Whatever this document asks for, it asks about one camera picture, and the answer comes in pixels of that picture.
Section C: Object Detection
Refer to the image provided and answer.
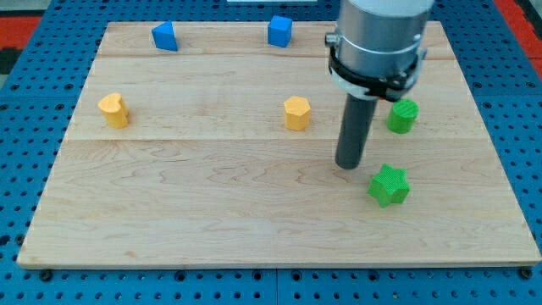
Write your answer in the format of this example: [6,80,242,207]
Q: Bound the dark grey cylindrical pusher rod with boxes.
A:
[335,95,378,169]

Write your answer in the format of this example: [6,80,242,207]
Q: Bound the blue cube block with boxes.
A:
[268,15,293,47]

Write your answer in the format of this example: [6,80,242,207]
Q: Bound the green cylinder block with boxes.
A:
[386,99,419,134]

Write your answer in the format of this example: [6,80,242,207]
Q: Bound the yellow hexagon block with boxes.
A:
[284,96,311,130]

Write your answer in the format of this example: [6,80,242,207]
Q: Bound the blue triangular block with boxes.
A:
[152,21,179,52]

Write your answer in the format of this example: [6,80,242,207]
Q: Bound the yellow heart block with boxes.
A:
[97,92,129,129]

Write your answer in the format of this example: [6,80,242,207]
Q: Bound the green star block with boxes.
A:
[367,164,410,208]

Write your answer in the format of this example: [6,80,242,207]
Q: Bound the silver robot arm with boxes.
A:
[324,0,434,169]

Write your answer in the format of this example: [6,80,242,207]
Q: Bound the wooden board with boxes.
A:
[18,21,541,269]

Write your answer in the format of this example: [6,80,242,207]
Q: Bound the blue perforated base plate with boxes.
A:
[1,0,541,304]

